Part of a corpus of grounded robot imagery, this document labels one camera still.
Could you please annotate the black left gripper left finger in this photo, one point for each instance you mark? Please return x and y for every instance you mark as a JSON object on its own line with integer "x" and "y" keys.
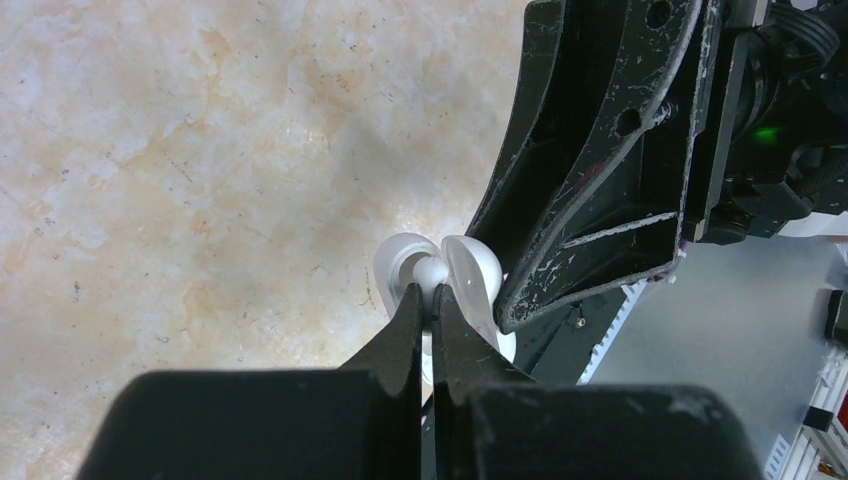
{"x": 361, "y": 420}

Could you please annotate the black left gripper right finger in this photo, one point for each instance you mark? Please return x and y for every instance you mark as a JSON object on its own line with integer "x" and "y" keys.
{"x": 490, "y": 420}

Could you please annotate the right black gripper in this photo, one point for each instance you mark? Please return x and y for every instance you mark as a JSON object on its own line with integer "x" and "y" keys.
{"x": 589, "y": 188}

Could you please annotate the white earbud charging case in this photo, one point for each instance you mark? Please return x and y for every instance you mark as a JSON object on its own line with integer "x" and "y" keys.
{"x": 464, "y": 285}

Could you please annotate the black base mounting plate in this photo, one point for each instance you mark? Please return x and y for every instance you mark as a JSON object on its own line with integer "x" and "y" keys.
{"x": 558, "y": 347}

